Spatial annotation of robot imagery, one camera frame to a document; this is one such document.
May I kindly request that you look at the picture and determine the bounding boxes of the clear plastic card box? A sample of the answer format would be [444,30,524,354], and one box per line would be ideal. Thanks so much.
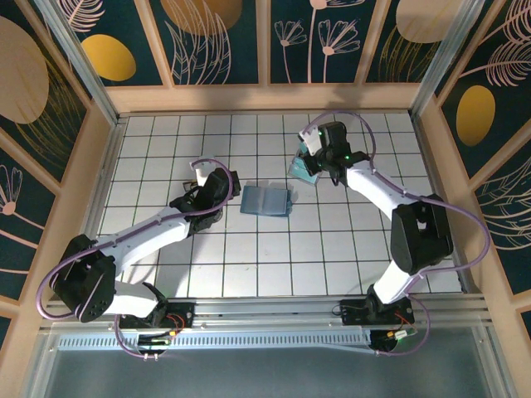
[289,149,324,187]

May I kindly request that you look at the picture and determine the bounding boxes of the teal leather card holder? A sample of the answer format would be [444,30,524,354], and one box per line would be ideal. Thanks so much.
[240,184,296,219]

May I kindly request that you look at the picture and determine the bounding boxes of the grey metal sheet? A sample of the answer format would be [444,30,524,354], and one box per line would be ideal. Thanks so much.
[24,347,514,398]

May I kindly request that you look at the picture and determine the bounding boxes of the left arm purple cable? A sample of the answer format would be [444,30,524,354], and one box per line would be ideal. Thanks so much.
[35,158,233,360]

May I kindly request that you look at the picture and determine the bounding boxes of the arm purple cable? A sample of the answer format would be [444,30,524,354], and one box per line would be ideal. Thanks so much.
[35,158,233,360]
[304,110,491,358]

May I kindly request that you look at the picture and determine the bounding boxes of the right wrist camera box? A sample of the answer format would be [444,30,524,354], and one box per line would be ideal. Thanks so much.
[297,127,324,157]

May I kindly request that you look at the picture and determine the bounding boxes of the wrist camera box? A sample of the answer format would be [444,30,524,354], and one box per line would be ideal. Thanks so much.
[297,127,324,157]
[188,159,217,187]

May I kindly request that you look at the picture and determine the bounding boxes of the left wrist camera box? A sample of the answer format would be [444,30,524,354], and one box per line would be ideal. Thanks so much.
[188,159,217,187]

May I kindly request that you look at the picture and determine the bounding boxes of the aluminium side rail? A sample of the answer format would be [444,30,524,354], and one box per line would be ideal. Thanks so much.
[66,118,125,299]
[410,111,478,291]

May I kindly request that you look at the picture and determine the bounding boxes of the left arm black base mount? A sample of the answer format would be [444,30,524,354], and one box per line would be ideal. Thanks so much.
[119,301,196,331]

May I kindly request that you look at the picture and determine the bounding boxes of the aluminium mounting rail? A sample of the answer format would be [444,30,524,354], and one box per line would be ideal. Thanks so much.
[39,294,494,332]

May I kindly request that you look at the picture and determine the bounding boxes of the aluminium corner post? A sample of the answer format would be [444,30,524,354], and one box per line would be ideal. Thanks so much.
[35,0,128,125]
[408,0,486,121]

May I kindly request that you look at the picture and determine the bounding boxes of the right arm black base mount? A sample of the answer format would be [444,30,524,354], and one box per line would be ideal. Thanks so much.
[333,298,416,327]

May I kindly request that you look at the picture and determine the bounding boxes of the slotted grey cable duct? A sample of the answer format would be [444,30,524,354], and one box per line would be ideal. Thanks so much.
[57,331,374,352]

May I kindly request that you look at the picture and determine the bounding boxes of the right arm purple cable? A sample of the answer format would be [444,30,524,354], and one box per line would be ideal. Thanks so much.
[304,110,491,358]

